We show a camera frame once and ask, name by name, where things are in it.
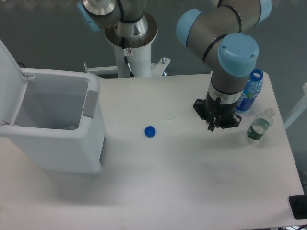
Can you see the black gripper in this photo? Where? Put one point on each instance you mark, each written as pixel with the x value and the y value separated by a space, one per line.
pixel 215 112

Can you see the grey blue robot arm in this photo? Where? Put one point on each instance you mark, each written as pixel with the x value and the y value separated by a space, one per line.
pixel 218 39

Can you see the white trash bin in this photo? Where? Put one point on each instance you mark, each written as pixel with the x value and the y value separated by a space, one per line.
pixel 53 116

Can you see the clear bottle cap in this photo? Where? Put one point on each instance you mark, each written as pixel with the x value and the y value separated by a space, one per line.
pixel 168 115

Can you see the clear green label bottle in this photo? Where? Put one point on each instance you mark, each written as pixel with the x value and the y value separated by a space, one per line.
pixel 261 123

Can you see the blue plastic drink bottle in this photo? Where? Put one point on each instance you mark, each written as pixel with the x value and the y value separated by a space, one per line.
pixel 250 91

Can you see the blue bottle cap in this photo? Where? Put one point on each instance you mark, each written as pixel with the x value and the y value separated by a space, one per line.
pixel 150 131

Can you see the black device at edge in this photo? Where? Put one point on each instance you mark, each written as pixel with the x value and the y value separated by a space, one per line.
pixel 298 205

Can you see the white table frame bracket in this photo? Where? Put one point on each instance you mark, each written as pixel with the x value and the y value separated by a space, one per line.
pixel 157 69

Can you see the white frame at right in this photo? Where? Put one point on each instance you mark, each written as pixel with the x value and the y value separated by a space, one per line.
pixel 298 109

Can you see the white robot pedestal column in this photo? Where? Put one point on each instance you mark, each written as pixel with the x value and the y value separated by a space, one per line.
pixel 139 60

